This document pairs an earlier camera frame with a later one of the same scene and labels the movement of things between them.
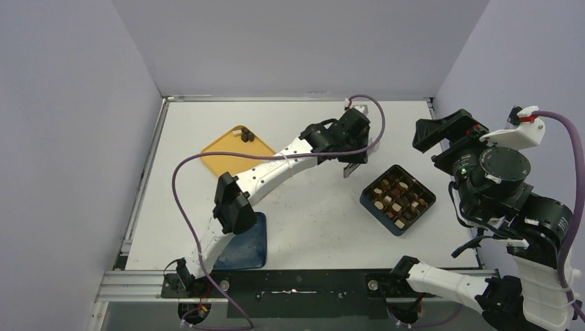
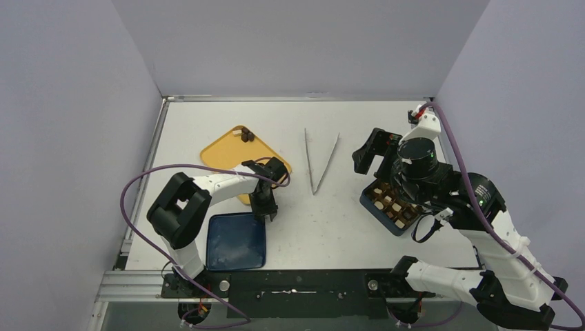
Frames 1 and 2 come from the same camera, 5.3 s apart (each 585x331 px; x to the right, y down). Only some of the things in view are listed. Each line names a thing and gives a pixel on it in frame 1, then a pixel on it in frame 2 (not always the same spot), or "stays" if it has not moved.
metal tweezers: x=348 y=169 → x=309 y=164
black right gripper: x=451 y=136 → x=381 y=149
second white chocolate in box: x=399 y=223 stays
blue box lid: x=246 y=250 stays
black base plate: x=299 y=294 stays
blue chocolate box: x=394 y=198 stays
